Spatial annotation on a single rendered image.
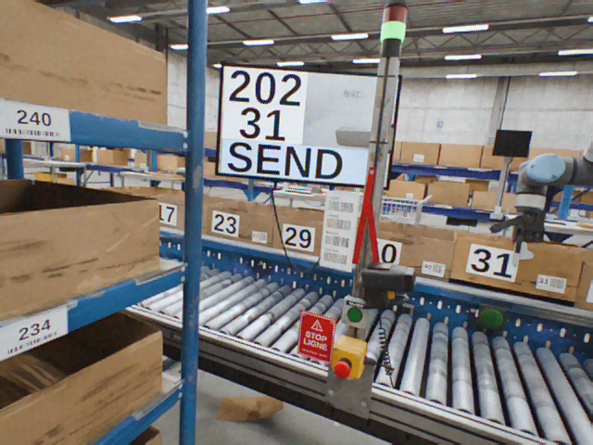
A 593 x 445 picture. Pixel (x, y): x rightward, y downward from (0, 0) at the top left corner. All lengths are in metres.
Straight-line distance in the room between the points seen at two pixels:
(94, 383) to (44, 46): 0.39
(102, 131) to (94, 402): 0.34
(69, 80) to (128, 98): 0.07
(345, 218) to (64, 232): 0.60
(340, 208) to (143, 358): 0.53
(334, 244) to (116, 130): 0.59
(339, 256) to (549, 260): 0.84
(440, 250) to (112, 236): 1.20
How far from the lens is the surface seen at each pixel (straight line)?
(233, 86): 1.01
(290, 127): 0.97
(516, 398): 1.16
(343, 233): 0.87
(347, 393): 1.02
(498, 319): 1.45
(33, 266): 0.46
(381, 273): 0.81
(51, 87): 0.45
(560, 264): 1.50
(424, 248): 1.46
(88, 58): 0.48
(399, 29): 0.89
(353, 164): 0.96
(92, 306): 0.47
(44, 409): 0.53
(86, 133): 0.43
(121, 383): 0.58
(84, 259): 0.49
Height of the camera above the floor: 1.32
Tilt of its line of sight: 10 degrees down
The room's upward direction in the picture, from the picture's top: 5 degrees clockwise
